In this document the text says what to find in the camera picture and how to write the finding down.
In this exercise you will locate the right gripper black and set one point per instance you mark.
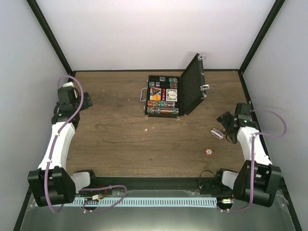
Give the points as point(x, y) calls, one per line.
point(224, 122)

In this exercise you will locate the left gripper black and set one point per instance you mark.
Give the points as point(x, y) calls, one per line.
point(84, 105)

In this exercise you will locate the striped chip roll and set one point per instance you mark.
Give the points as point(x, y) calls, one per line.
point(217, 133)

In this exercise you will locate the orange poker chip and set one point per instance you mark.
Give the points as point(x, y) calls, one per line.
point(208, 152)

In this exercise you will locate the black poker set case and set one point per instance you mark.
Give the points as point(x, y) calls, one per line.
point(191, 88)

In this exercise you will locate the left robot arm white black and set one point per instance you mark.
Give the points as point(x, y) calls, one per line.
point(50, 183)

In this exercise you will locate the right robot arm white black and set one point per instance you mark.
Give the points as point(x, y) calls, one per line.
point(258, 179)

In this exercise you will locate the white dealer button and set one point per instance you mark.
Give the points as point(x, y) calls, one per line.
point(172, 95)

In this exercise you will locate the chips row in case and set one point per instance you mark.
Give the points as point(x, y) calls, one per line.
point(161, 104)
point(162, 110)

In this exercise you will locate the blue playing card deck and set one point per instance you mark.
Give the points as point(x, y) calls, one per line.
point(169, 90)

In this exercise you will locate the chips in case back slot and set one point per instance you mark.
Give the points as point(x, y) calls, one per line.
point(173, 82)

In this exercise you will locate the red dice in case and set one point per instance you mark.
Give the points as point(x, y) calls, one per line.
point(163, 95)

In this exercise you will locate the metal sheet front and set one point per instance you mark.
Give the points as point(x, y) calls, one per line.
point(71, 218)

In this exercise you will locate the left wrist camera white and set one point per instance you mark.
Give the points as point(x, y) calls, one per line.
point(68, 84)

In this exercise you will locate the black frame rail right side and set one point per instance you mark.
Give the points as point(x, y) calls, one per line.
point(245, 134)

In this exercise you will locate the black front mounting rail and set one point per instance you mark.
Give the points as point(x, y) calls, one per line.
point(204, 185)

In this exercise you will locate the light blue slotted cable duct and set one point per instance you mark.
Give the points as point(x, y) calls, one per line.
point(148, 202)

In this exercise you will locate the black frame post left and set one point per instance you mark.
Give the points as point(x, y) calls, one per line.
point(34, 6)

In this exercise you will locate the black frame post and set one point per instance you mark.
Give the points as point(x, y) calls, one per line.
point(34, 6)
point(261, 34)

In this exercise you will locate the black frame post right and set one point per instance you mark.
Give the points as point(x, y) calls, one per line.
point(261, 34)

